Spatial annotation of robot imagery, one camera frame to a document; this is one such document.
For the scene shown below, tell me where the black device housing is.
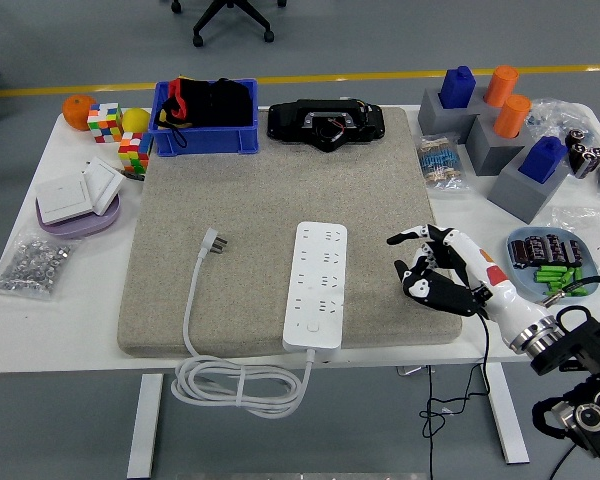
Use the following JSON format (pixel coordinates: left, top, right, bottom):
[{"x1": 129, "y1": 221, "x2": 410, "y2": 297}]
[{"x1": 266, "y1": 98, "x2": 385, "y2": 154}]

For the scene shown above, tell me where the colourful puzzle cube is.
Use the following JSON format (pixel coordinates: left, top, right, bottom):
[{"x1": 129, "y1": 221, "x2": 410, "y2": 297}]
[
  {"x1": 117, "y1": 131, "x2": 154, "y2": 175},
  {"x1": 86, "y1": 102, "x2": 125, "y2": 145}
]

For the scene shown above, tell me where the orange cylinder peg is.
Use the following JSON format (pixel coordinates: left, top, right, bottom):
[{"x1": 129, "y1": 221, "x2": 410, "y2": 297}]
[
  {"x1": 483, "y1": 65, "x2": 520, "y2": 108},
  {"x1": 492, "y1": 94, "x2": 533, "y2": 140}
]

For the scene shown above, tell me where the clear bag of small parts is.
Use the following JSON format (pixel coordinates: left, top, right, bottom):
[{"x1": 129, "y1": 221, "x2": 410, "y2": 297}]
[{"x1": 527, "y1": 98, "x2": 596, "y2": 146}]

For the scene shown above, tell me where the black plug adapter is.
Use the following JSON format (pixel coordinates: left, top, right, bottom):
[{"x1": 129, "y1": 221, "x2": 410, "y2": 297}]
[{"x1": 402, "y1": 269, "x2": 481, "y2": 318}]

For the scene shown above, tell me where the light blue plate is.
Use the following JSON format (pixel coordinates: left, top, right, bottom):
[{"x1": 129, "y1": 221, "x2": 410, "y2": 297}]
[{"x1": 505, "y1": 226, "x2": 600, "y2": 305}]

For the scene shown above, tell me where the row of black capacitors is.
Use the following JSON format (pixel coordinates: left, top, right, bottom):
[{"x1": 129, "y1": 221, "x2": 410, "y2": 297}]
[{"x1": 508, "y1": 233, "x2": 584, "y2": 271}]

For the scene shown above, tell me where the bag of resistors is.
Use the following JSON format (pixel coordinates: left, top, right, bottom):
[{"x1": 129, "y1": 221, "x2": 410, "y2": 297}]
[{"x1": 416, "y1": 132, "x2": 471, "y2": 192}]

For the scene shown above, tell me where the black bag with red trim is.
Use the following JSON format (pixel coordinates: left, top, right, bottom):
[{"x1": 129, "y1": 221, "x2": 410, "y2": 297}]
[{"x1": 153, "y1": 77, "x2": 255, "y2": 149}]

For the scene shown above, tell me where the bag of metal nuts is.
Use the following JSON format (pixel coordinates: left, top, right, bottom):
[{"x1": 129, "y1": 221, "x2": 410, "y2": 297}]
[{"x1": 0, "y1": 230, "x2": 81, "y2": 303}]

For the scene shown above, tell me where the grey block holder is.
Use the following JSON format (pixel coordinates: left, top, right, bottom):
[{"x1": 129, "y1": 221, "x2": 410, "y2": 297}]
[
  {"x1": 417, "y1": 87, "x2": 496, "y2": 146},
  {"x1": 486, "y1": 158, "x2": 572, "y2": 225},
  {"x1": 465, "y1": 112, "x2": 531, "y2": 177}
]

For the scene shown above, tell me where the white table leg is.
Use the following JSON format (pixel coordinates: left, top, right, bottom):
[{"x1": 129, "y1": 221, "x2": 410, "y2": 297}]
[
  {"x1": 126, "y1": 373, "x2": 165, "y2": 480},
  {"x1": 481, "y1": 362, "x2": 531, "y2": 465}
]

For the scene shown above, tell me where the blue plastic bin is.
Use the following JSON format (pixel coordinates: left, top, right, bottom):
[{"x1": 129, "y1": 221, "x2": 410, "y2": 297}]
[{"x1": 147, "y1": 78, "x2": 260, "y2": 157}]

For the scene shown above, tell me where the black floor cable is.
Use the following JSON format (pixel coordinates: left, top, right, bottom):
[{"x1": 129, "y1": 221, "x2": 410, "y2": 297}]
[{"x1": 548, "y1": 442, "x2": 581, "y2": 480}]

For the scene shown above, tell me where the grey-brown mat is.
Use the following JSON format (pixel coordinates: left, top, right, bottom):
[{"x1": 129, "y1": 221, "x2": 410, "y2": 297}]
[{"x1": 117, "y1": 105, "x2": 464, "y2": 359}]

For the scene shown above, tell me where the thin black adapter cord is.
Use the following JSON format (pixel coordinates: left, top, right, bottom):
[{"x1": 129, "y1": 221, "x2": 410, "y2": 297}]
[{"x1": 418, "y1": 308, "x2": 492, "y2": 480}]

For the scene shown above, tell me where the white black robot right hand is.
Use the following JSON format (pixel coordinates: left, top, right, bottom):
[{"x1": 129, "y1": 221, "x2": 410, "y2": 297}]
[{"x1": 386, "y1": 223, "x2": 554, "y2": 349}]

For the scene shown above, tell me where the blue block peg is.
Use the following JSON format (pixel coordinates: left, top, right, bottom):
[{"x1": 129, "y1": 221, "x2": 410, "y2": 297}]
[
  {"x1": 518, "y1": 135, "x2": 569, "y2": 185},
  {"x1": 438, "y1": 65, "x2": 477, "y2": 110}
]

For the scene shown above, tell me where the white wall switch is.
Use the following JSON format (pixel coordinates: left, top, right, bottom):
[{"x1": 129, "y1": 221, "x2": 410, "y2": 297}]
[
  {"x1": 34, "y1": 175, "x2": 97, "y2": 226},
  {"x1": 82, "y1": 156, "x2": 127, "y2": 217}
]

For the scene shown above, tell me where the pile of green batteries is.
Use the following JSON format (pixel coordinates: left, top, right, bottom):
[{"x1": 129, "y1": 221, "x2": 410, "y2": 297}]
[{"x1": 532, "y1": 264, "x2": 589, "y2": 299}]

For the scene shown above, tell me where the white power cord with plug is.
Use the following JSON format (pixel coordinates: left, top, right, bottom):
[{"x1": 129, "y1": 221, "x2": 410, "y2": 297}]
[{"x1": 171, "y1": 227, "x2": 317, "y2": 420}]

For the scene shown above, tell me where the yellow lemon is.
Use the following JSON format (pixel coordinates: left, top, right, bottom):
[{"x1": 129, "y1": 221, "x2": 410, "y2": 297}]
[{"x1": 121, "y1": 107, "x2": 152, "y2": 135}]

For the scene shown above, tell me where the orange fruit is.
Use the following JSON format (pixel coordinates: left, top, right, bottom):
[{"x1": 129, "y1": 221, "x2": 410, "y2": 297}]
[{"x1": 61, "y1": 94, "x2": 97, "y2": 132}]

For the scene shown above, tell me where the white power strip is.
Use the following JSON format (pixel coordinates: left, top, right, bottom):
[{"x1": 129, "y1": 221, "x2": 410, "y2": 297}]
[{"x1": 281, "y1": 221, "x2": 349, "y2": 351}]

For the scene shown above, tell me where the purple tray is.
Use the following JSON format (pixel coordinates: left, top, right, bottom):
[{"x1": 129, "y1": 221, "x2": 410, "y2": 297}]
[{"x1": 35, "y1": 192, "x2": 122, "y2": 239}]

